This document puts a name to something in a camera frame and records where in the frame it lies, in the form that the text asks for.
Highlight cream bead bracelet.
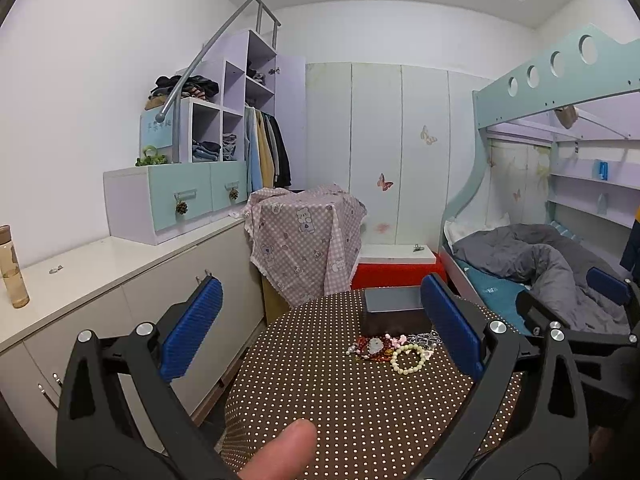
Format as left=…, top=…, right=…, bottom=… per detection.
left=390, top=342, right=433, bottom=375

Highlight pale jade pendant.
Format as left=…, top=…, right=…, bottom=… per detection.
left=368, top=338, right=384, bottom=354

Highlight red bead bracelet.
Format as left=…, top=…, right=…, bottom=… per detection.
left=347, top=335, right=396, bottom=364

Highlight dark metal jewelry box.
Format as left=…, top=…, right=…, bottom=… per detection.
left=360, top=286, right=432, bottom=337

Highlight bare left hand thumb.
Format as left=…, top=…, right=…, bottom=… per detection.
left=238, top=419, right=317, bottom=480

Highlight grey duvet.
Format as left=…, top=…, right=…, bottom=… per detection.
left=452, top=223, right=630, bottom=335

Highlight teal mattress sheet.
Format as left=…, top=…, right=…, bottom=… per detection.
left=454, top=258, right=530, bottom=335

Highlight cream low cabinet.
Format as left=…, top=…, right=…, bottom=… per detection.
left=1, top=217, right=264, bottom=462

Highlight brown polka dot tablecloth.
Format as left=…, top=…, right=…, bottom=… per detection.
left=219, top=288, right=526, bottom=480

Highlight brown water bottle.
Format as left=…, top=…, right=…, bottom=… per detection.
left=0, top=224, right=29, bottom=309

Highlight red storage bench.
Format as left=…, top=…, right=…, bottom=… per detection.
left=350, top=244, right=447, bottom=290

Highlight teal drawer unit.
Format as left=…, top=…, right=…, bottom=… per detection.
left=103, top=162, right=247, bottom=245

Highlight white wardrobe with butterflies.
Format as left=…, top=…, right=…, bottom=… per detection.
left=304, top=63, right=489, bottom=249

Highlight pink checkered bear cloth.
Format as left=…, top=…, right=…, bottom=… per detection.
left=243, top=184, right=367, bottom=308

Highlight green plant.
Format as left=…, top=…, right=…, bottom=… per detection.
left=136, top=145, right=169, bottom=167

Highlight hanging clothes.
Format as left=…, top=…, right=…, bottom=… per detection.
left=244, top=106, right=292, bottom=193

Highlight grey metal handrail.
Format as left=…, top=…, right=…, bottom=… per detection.
left=159, top=0, right=282, bottom=123

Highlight folded dark clothes pile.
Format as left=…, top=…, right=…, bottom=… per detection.
left=150, top=75, right=219, bottom=102

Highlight purple cubby shelf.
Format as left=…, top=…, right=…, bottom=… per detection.
left=182, top=29, right=307, bottom=191

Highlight teal bunk bed frame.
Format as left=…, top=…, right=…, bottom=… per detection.
left=442, top=26, right=639, bottom=262

